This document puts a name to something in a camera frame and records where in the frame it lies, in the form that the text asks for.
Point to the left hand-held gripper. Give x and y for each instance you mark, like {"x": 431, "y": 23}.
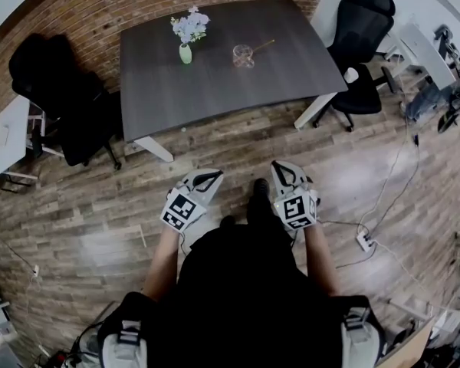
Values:
{"x": 182, "y": 210}

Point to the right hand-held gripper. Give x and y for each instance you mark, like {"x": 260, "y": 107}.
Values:
{"x": 296, "y": 210}

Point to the clear glass cup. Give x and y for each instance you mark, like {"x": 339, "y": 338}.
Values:
{"x": 242, "y": 56}

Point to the gold star stick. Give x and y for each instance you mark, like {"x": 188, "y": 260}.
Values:
{"x": 263, "y": 45}

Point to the person's left forearm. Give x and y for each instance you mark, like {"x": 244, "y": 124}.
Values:
{"x": 163, "y": 259}

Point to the person's right forearm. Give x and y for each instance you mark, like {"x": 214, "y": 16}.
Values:
{"x": 322, "y": 259}

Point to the person's black shoe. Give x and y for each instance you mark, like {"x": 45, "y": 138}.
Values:
{"x": 260, "y": 186}

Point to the white table leg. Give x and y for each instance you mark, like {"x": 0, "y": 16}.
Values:
{"x": 155, "y": 148}
{"x": 314, "y": 110}

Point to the white power strip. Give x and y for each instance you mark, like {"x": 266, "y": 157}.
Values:
{"x": 365, "y": 241}

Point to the person's black clothing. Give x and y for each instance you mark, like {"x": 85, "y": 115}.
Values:
{"x": 253, "y": 301}

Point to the light green vase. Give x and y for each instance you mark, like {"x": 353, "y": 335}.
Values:
{"x": 185, "y": 53}

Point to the black mesh office chair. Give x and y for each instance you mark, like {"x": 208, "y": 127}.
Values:
{"x": 362, "y": 52}

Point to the pale blue flower bunch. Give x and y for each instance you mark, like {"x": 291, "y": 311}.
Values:
{"x": 190, "y": 25}

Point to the black padded office chair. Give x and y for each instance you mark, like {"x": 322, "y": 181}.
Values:
{"x": 63, "y": 102}

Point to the long white desk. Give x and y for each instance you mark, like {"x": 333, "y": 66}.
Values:
{"x": 421, "y": 50}

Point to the small white desk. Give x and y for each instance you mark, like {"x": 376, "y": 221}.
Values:
{"x": 8, "y": 138}

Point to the wooden board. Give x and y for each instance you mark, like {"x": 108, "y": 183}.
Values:
{"x": 408, "y": 345}

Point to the white wall plug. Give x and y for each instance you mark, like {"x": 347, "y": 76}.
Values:
{"x": 35, "y": 270}

